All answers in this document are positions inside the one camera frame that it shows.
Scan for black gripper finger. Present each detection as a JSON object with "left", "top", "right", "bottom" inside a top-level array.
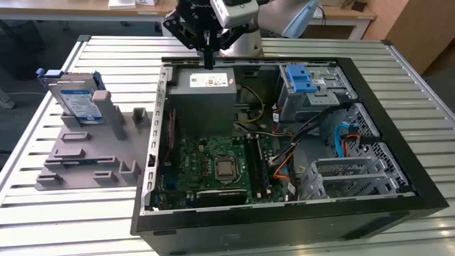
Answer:
[
  {"left": 210, "top": 23, "right": 251, "bottom": 70},
  {"left": 162, "top": 9, "right": 211, "bottom": 70}
]

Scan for hard disk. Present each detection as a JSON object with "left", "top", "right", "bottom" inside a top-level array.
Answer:
[{"left": 37, "top": 68, "right": 107, "bottom": 126}]

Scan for metal disk bay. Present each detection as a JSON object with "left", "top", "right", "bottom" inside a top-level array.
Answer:
[{"left": 302, "top": 157, "right": 410, "bottom": 199}]

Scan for white cardboard box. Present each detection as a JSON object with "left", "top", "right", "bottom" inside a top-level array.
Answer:
[{"left": 109, "top": 0, "right": 138, "bottom": 11}]

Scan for blue plastic drive latch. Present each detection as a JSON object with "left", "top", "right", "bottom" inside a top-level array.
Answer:
[{"left": 286, "top": 65, "right": 318, "bottom": 93}]

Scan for grey power supply unit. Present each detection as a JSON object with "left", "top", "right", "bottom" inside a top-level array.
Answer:
[{"left": 167, "top": 68, "right": 238, "bottom": 137}]

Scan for wooden desk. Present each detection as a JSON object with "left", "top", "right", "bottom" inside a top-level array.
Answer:
[{"left": 0, "top": 0, "right": 378, "bottom": 41}]

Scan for metal optical drive cage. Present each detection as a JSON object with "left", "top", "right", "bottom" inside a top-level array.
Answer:
[{"left": 277, "top": 63, "right": 360, "bottom": 123}]

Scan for CPU socket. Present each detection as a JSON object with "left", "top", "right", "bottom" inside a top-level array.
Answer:
[{"left": 213, "top": 153, "right": 243, "bottom": 187}]

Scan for green motherboard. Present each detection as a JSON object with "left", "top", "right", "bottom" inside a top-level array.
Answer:
[{"left": 157, "top": 134, "right": 297, "bottom": 211}]

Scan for black office chair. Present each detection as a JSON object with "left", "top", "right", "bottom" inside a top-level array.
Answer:
[{"left": 0, "top": 20, "right": 46, "bottom": 81}]

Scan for black RAM slot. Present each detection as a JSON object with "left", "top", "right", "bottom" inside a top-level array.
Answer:
[{"left": 246, "top": 135, "right": 261, "bottom": 197}]

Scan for silver CPU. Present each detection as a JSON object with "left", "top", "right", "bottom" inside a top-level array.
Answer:
[{"left": 215, "top": 161, "right": 238, "bottom": 179}]

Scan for installed RAM stick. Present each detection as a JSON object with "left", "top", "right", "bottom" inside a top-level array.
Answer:
[{"left": 257, "top": 137, "right": 273, "bottom": 194}]

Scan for grey parts rack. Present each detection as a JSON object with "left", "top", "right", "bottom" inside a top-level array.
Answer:
[{"left": 35, "top": 90, "right": 155, "bottom": 190}]

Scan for black graphics card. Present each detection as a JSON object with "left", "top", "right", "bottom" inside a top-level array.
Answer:
[{"left": 194, "top": 188, "right": 249, "bottom": 207}]

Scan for black PC case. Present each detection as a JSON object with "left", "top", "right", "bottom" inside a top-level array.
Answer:
[{"left": 130, "top": 57, "right": 452, "bottom": 254}]

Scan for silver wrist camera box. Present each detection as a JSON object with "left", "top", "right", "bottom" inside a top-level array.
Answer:
[{"left": 210, "top": 0, "right": 259, "bottom": 29}]

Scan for yellow wires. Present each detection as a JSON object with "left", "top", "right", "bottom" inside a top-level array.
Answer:
[{"left": 234, "top": 85, "right": 266, "bottom": 125}]

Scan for black cable bundle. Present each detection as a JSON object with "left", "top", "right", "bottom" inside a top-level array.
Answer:
[{"left": 277, "top": 105, "right": 352, "bottom": 166}]

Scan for blue data wire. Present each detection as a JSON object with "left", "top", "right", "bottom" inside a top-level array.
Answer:
[{"left": 334, "top": 119, "right": 357, "bottom": 161}]

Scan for orange and black power wire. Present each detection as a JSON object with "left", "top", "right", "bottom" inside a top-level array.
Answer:
[{"left": 341, "top": 125, "right": 384, "bottom": 143}]

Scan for orange wires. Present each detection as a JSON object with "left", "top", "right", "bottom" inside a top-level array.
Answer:
[{"left": 273, "top": 164, "right": 293, "bottom": 180}]

